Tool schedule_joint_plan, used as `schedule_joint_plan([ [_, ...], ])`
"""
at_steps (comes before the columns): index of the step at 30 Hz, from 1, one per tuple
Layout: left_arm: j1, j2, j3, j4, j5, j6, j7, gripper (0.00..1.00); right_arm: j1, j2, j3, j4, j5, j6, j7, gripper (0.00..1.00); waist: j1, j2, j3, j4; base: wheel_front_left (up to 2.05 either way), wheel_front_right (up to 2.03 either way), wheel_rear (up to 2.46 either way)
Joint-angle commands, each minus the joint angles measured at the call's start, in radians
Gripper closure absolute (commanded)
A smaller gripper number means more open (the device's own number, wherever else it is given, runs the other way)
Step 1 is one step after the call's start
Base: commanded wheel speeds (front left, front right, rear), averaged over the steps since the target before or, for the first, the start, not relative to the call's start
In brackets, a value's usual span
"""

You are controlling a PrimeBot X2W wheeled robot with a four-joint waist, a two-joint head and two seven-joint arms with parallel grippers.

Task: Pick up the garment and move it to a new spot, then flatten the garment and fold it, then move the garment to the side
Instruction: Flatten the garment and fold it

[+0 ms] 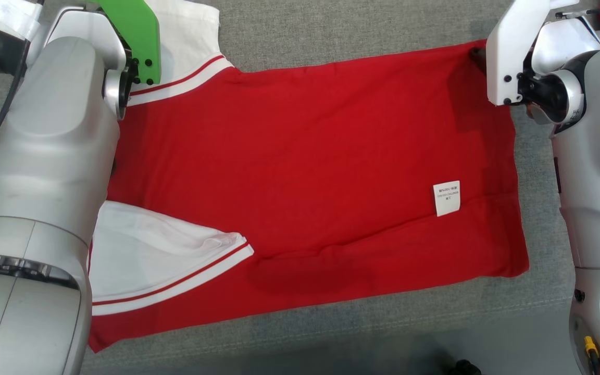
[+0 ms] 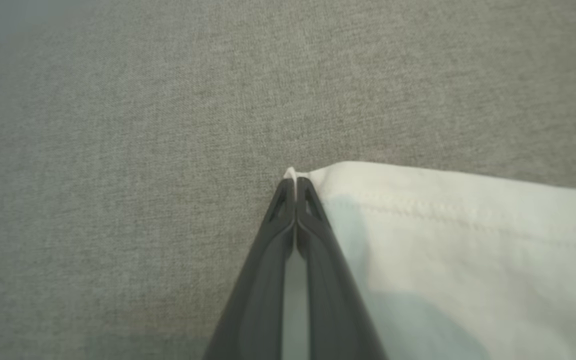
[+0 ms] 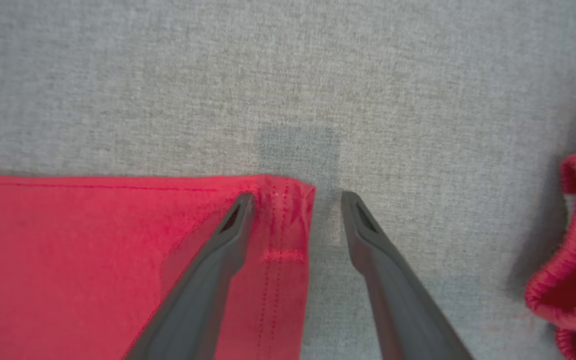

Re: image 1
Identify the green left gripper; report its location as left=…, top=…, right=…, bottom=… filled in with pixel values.
left=89, top=0, right=161, bottom=86

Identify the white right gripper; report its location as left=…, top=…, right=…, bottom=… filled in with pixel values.
left=469, top=0, right=581, bottom=107

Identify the red jersey with white sleeves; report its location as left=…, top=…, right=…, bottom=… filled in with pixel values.
left=87, top=0, right=530, bottom=354

